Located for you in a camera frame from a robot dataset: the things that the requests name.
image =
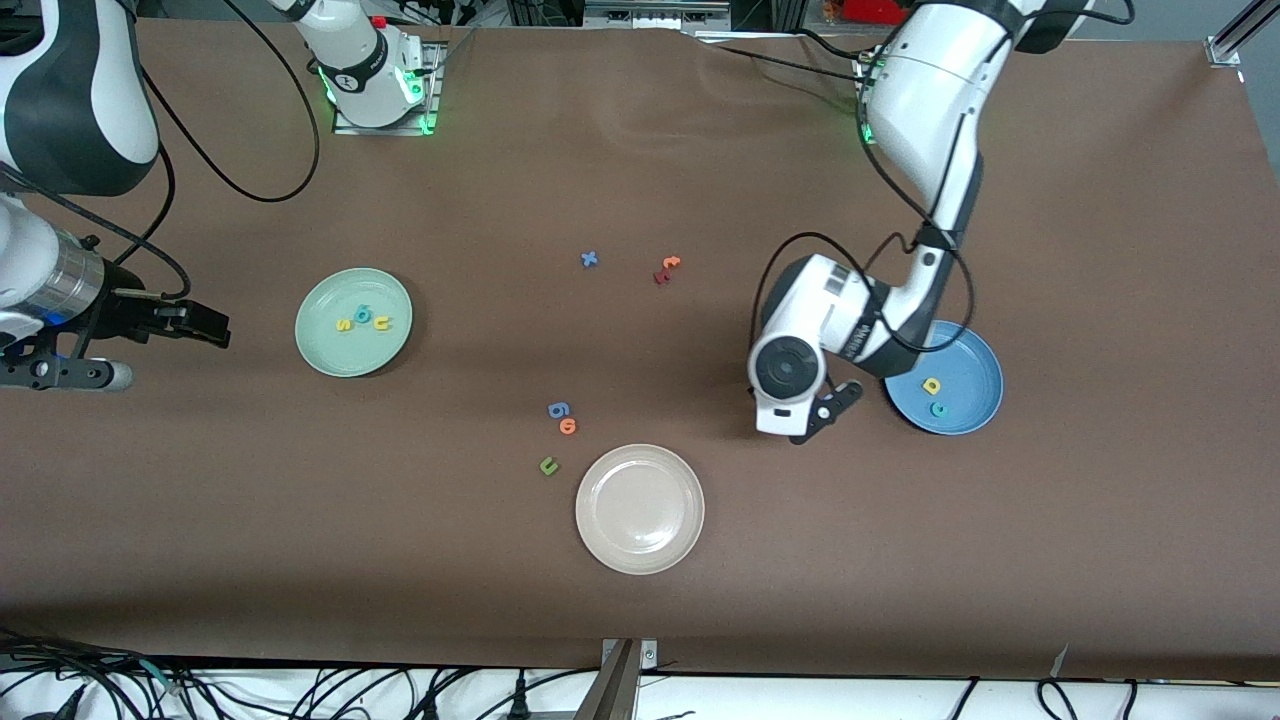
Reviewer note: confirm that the aluminium frame post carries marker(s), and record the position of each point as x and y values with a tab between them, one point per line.
1225	50

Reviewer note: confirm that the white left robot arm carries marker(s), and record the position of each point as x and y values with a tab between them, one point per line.
785	368

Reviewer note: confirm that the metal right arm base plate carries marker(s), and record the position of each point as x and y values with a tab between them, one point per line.
390	128

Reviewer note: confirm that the metal table edge bracket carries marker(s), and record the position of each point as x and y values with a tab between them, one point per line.
620	680

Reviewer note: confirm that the dark equipment rack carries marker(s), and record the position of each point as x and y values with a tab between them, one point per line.
650	12

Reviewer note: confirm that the green plate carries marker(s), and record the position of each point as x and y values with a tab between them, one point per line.
340	355

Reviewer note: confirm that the beige plate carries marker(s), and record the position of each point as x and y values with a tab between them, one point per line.
640	510

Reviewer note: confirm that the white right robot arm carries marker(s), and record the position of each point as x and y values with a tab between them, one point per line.
60	90

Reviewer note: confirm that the blue plate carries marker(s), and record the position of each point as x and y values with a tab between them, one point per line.
970	390

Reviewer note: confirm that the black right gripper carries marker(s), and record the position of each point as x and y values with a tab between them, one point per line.
128	311

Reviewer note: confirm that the red box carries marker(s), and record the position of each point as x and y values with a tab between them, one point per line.
880	10

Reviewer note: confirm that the brown table cover mat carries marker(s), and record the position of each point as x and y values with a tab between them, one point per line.
1100	250

